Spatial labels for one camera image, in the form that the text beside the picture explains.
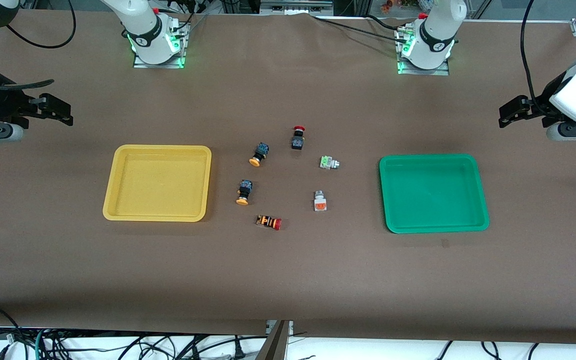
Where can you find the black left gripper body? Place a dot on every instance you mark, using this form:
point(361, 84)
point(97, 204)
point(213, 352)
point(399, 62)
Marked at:
point(539, 106)

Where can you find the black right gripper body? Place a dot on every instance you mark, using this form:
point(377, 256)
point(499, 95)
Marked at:
point(4, 106)

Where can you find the yellow mushroom push button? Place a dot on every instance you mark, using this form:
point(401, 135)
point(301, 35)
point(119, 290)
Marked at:
point(261, 150)
point(244, 189)

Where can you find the white button green contact block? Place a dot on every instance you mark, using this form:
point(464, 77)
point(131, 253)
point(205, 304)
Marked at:
point(327, 162)

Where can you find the white button orange contact block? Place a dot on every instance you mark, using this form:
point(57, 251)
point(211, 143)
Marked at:
point(320, 202)

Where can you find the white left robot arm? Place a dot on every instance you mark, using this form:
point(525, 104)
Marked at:
point(435, 37)

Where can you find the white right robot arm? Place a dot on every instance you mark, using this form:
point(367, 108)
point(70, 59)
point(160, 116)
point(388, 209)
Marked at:
point(143, 27)

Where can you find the green plastic tray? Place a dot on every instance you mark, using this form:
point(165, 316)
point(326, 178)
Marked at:
point(433, 195)

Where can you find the yellow plastic tray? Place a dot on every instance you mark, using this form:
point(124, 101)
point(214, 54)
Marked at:
point(158, 185)

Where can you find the red mushroom button black body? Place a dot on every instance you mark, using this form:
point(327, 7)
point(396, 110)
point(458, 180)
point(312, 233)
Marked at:
point(297, 142)

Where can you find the red button orange striped body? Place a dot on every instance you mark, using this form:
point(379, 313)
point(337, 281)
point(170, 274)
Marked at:
point(268, 221)

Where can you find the brown table cover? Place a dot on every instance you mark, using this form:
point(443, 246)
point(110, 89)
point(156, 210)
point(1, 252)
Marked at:
point(288, 280)

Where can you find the aluminium profile table leg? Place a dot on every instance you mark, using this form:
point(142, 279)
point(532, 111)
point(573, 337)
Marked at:
point(278, 342)

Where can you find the aluminium frame rail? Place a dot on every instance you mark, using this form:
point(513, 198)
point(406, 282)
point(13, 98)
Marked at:
point(295, 7)

